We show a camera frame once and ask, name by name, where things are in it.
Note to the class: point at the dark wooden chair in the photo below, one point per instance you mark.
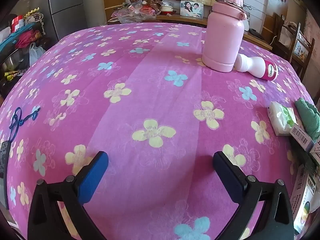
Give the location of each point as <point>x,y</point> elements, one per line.
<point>295,42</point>

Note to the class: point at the pink water bottle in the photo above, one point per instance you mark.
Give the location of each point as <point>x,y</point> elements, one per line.
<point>222,35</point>

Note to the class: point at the white plastic bag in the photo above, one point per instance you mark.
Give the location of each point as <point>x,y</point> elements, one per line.
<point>36,53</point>

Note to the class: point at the wooden cabinet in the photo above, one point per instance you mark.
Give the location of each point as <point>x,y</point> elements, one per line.
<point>175,18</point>

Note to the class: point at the white bottle with pink label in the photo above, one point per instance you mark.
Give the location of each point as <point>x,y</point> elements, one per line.
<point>252,65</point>

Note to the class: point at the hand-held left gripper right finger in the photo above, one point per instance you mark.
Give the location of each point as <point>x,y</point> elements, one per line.
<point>228,177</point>

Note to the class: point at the green and white medicine box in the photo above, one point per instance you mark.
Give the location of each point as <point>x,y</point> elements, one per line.
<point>303,195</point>

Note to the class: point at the green and white tissue packet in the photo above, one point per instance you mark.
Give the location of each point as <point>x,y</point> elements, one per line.
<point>281,118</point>

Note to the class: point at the couple photo frame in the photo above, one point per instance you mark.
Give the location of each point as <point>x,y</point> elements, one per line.
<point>192,9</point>

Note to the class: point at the grey refrigerator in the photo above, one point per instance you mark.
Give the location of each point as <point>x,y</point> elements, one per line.
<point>72,5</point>

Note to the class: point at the red and white bowl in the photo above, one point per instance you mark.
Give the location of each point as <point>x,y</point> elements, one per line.
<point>167,8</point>

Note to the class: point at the small white box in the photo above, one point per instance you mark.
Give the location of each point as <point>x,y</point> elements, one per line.
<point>315,150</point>

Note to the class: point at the green cloth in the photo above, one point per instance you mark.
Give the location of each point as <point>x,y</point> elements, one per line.
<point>308,115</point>

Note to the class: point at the red cloth bundle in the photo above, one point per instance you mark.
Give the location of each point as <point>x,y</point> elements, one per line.
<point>27,38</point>

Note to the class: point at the pink floral tablecloth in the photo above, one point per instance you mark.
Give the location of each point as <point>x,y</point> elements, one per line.
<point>150,92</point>

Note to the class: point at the clear plastic bag pile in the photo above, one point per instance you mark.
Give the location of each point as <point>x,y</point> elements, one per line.
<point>132,12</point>

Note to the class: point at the yellow packets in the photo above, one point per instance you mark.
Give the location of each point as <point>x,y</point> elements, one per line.
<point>12,75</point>

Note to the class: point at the white barcode box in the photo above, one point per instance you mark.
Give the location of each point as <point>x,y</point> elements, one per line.
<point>301,136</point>

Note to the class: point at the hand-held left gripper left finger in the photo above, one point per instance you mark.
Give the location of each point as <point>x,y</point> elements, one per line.
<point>93,175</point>

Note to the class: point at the metal basin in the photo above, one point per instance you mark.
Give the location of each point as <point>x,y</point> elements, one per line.
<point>11,61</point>

